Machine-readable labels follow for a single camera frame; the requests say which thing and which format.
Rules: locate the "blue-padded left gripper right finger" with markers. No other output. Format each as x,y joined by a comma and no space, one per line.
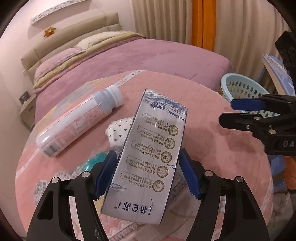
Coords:
192,171

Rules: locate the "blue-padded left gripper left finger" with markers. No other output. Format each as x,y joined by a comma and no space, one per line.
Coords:
106,174

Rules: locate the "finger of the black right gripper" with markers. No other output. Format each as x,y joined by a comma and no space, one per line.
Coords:
247,104
245,122

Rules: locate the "white and blue milk carton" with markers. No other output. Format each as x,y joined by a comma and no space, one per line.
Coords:
142,181

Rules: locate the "teal plastic wrapper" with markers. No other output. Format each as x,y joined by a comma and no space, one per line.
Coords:
95,157

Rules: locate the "light blue perforated basket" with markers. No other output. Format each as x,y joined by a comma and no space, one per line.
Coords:
239,86

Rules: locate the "pink patterned blanket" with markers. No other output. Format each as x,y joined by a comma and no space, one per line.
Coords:
228,153

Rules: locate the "white heart-patterned cloth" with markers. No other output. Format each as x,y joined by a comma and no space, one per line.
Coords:
117,131

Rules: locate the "light blue desk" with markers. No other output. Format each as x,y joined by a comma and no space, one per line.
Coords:
282,81

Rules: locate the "pink and white bottle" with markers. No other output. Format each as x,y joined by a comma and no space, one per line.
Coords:
71,125

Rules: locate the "purple bed cover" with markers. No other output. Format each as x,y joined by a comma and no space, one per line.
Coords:
199,65

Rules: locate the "beige curtain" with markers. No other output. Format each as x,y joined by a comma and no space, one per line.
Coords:
245,30

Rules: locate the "beige nightstand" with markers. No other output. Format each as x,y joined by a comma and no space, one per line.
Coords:
27,111

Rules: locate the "orange curtain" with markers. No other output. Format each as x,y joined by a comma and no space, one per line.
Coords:
204,24

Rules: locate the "small black clock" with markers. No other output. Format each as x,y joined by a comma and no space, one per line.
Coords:
24,97

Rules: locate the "pink pillow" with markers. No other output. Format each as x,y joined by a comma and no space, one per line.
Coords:
56,60

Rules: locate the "cream pillow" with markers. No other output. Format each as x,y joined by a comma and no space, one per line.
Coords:
95,39

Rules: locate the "beige padded headboard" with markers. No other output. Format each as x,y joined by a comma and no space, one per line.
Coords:
66,38

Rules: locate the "orange plush toy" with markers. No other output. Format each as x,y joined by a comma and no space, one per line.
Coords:
49,31

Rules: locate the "white wall shelf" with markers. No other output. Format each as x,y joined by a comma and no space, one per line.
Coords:
54,9

